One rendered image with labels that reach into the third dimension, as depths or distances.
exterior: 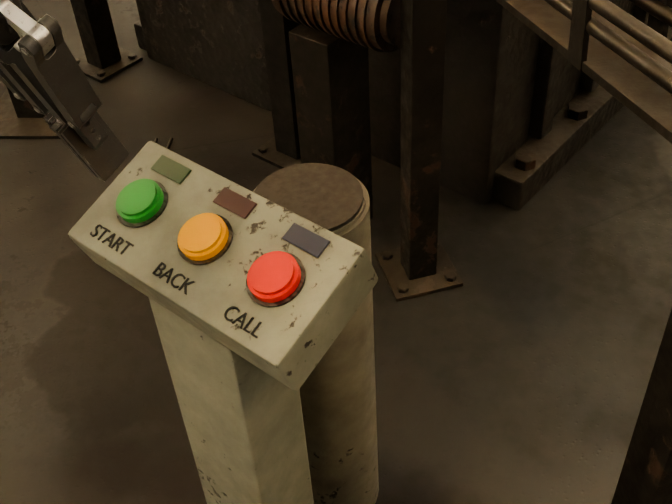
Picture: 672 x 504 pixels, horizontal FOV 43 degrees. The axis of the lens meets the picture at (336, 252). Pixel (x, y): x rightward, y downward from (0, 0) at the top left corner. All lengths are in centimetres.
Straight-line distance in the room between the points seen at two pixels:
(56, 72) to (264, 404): 35
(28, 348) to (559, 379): 85
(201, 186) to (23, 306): 90
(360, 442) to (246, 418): 33
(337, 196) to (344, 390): 24
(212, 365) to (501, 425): 66
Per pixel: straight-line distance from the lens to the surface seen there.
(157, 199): 71
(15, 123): 204
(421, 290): 146
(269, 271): 63
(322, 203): 83
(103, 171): 68
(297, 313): 62
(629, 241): 161
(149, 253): 70
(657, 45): 64
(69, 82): 58
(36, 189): 183
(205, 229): 67
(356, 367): 95
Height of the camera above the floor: 104
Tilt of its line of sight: 43 degrees down
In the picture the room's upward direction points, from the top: 4 degrees counter-clockwise
